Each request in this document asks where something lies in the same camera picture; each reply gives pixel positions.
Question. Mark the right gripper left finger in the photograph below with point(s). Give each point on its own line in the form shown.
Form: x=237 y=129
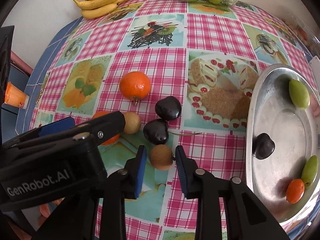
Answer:
x=75 y=217

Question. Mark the large orange mandarin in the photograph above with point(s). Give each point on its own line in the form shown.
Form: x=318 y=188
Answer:
x=135 y=86

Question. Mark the brown longan fruit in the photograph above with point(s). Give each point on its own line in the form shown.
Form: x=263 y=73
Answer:
x=161 y=157

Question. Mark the white rectangular box device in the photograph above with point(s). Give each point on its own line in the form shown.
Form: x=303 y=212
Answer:
x=315 y=66

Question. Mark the tan longan fruit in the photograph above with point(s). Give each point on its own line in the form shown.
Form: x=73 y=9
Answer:
x=132 y=123

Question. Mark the dark plum in tray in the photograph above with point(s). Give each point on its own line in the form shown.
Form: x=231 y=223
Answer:
x=263 y=146

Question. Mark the small orange in tray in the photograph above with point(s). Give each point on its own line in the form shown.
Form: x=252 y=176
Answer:
x=295 y=191

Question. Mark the small orange mandarin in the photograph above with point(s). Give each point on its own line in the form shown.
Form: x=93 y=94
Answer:
x=107 y=127

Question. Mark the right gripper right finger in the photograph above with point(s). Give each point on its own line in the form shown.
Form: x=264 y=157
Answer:
x=246 y=215

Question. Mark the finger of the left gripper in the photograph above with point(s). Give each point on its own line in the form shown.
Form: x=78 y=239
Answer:
x=84 y=132
x=52 y=128

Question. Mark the dark plum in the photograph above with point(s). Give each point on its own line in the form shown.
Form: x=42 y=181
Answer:
x=168 y=108
x=156 y=131
x=263 y=146

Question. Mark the green fruit at tray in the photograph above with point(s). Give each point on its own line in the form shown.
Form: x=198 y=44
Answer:
x=310 y=171
x=299 y=94

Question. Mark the green fruit at tray back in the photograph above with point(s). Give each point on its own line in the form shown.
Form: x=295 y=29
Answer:
x=299 y=94

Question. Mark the clear box of longans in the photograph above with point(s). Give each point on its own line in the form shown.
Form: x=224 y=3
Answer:
x=304 y=33

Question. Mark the green fruit at tray front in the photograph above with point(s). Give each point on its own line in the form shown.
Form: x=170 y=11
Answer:
x=310 y=171

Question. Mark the orange plastic cup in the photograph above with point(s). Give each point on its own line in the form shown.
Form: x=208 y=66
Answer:
x=15 y=97

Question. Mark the checked pink fruit tablecloth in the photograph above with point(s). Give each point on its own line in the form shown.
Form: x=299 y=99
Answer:
x=207 y=57

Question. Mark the round steel tray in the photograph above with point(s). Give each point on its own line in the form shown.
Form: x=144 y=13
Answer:
x=295 y=133

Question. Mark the blue underlying tablecloth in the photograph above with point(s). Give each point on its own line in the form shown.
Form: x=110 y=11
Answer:
x=35 y=80

